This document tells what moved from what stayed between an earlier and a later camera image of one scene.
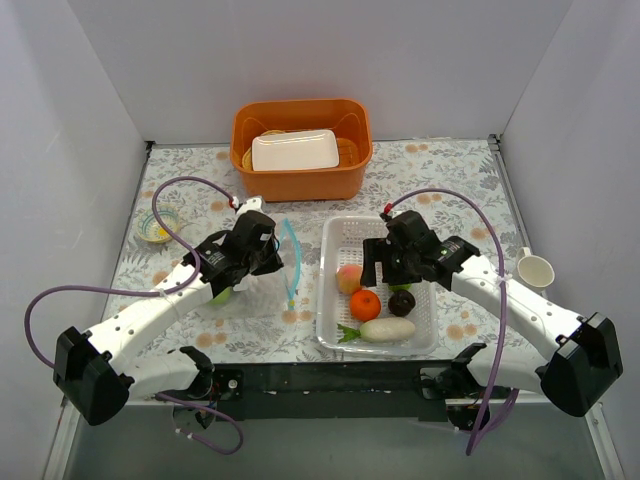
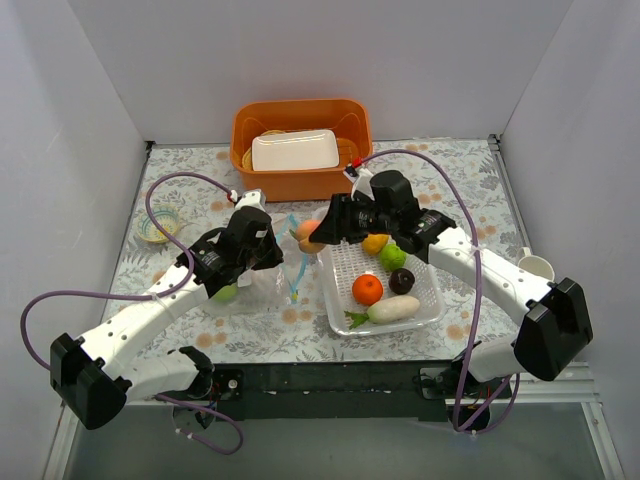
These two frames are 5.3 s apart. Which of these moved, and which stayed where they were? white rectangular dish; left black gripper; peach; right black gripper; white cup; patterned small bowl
Moved: peach; right black gripper
Stayed: white cup; white rectangular dish; left black gripper; patterned small bowl
